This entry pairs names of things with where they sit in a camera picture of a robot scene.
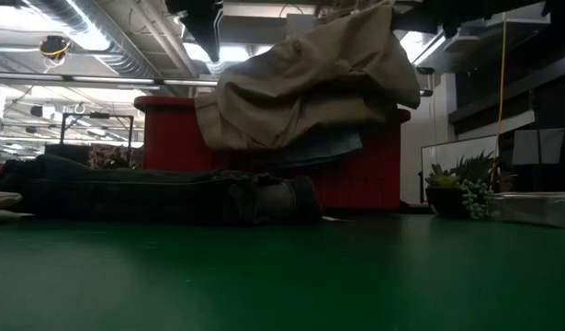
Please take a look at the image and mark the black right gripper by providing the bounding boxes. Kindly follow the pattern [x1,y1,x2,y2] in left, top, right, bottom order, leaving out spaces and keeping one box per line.
[391,0,465,39]

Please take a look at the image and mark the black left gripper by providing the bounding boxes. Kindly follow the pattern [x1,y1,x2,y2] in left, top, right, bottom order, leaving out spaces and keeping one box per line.
[164,0,224,64]

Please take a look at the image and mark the beige garment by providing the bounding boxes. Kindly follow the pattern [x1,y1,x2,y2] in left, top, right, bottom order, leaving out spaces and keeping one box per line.
[193,0,422,153]

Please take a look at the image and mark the light blue towel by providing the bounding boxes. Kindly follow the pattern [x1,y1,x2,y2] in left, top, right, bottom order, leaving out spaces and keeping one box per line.
[263,131,365,169]

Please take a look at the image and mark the dark blue denim jeans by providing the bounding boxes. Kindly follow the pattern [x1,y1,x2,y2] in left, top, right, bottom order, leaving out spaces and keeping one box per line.
[0,154,324,226]

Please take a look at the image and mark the red plastic laundry bin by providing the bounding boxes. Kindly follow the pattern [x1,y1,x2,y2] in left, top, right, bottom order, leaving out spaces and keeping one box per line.
[133,95,412,211]

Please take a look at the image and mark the grey ceiling ventilation unit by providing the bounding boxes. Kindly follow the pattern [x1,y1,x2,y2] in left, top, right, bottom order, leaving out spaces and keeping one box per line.
[220,13,320,47]

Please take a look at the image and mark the person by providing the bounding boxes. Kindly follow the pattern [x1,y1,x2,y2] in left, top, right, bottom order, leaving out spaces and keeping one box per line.
[86,143,144,170]

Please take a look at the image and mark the grey paper sheets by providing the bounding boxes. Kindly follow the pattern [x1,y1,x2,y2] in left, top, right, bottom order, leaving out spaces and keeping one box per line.
[511,127,565,166]

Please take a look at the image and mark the small artificial potted plant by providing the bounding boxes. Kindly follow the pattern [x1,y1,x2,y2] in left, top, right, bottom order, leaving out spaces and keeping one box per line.
[424,150,500,221]

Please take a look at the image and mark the black background box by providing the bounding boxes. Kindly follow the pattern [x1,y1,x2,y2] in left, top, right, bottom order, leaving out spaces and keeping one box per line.
[42,143,91,160]

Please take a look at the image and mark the orange white printed card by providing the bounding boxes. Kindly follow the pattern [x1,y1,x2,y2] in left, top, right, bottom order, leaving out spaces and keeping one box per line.
[491,191,565,230]

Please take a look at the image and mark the green table mat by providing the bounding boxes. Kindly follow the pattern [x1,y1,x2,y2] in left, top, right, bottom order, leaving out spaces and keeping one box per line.
[0,213,565,331]

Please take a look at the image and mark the white canvas tote bag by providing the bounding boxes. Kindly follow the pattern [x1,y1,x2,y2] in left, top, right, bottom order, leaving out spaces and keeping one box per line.
[0,190,33,223]

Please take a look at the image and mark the yellow hanging cable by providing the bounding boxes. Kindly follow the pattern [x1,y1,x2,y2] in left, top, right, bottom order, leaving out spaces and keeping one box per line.
[488,13,508,190]

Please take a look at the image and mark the yellow ceiling cable reel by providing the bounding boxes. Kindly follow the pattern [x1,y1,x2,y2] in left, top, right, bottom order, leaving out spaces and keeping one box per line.
[39,35,73,71]

